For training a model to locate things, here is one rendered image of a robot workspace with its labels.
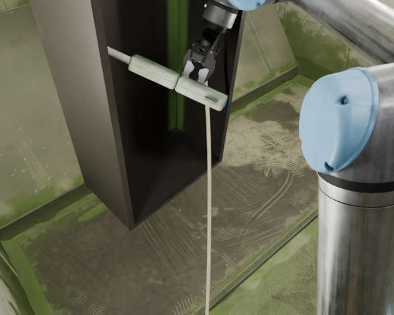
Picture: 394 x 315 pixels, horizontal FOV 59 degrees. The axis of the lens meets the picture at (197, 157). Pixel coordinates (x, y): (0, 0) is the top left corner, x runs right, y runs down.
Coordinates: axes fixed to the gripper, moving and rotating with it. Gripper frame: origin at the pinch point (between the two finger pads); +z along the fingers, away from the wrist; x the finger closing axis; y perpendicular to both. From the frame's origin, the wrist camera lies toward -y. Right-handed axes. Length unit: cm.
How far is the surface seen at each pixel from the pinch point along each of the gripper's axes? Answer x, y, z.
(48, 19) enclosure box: 43.2, -8.8, -3.6
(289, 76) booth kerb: -52, 225, 19
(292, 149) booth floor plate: -68, 135, 49
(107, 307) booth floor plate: -1, 11, 121
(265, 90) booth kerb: -37, 201, 34
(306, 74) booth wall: -65, 227, 11
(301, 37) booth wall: -45, 224, -14
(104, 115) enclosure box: 19.5, -10.1, 15.8
